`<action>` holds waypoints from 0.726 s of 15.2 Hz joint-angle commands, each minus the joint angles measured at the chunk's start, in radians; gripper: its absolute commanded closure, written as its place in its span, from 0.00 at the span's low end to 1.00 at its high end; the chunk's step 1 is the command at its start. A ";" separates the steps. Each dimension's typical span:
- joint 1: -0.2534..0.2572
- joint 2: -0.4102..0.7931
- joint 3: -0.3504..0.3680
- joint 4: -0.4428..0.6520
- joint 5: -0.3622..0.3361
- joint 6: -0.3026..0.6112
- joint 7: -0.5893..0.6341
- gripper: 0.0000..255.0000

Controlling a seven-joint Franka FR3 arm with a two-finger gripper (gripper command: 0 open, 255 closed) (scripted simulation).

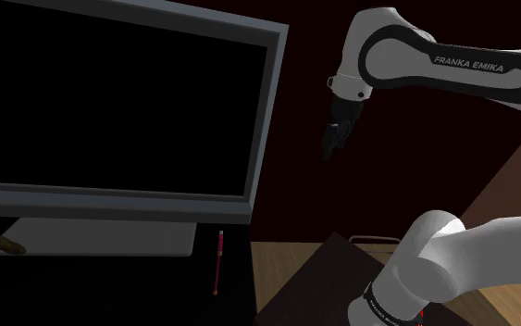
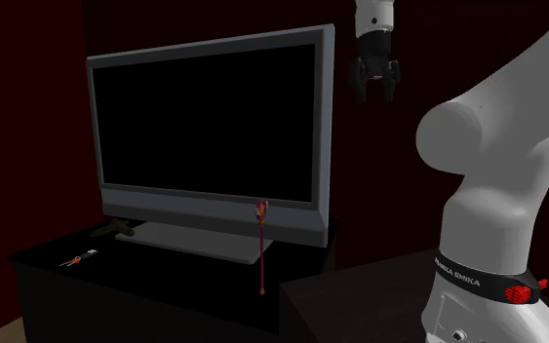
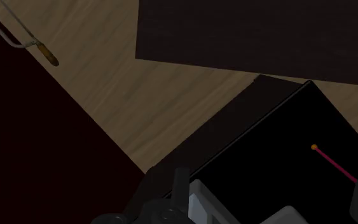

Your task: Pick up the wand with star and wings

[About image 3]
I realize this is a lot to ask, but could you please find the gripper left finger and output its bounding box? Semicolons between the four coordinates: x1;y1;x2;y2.
90;167;196;224

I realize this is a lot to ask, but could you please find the red pencil with orange tip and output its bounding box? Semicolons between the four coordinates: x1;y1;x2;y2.
310;143;358;184

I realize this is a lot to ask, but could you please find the dark red furniture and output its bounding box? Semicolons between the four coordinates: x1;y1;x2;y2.
0;13;146;224

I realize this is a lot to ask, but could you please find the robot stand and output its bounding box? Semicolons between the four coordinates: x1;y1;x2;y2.
134;0;358;87

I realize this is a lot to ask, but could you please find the grey metal rod, brown tip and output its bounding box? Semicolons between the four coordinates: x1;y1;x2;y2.
0;0;60;67

